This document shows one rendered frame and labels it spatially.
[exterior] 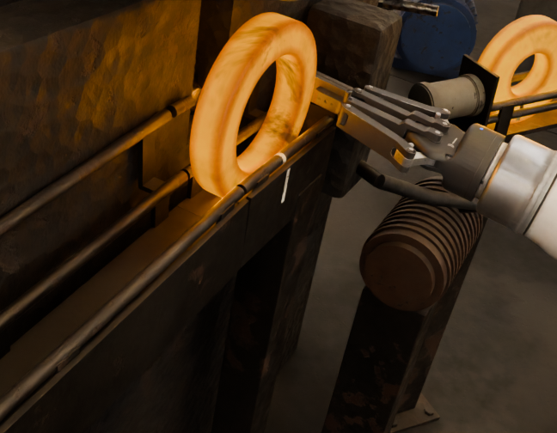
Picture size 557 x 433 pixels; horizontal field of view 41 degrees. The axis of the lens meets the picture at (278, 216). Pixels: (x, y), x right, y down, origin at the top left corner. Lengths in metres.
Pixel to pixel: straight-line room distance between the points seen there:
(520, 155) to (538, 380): 1.00
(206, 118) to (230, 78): 0.04
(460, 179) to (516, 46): 0.36
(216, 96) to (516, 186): 0.30
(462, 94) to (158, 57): 0.51
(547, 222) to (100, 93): 0.43
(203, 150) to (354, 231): 1.29
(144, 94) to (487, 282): 1.37
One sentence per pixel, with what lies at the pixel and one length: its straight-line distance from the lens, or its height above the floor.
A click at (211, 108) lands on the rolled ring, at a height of 0.78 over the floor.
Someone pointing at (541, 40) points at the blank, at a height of 0.76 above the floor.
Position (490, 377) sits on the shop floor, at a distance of 1.67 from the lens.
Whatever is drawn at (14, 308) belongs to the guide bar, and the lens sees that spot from 0.60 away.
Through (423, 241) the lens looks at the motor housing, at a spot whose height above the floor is 0.53.
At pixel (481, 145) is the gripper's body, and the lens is 0.77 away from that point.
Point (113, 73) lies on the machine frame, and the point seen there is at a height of 0.82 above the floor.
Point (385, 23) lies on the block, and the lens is 0.91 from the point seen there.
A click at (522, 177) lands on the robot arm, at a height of 0.75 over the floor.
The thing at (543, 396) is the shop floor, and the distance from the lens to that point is 1.69.
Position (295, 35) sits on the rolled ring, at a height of 0.83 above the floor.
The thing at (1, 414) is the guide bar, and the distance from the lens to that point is 0.52.
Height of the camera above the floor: 1.09
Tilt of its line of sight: 34 degrees down
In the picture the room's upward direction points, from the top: 11 degrees clockwise
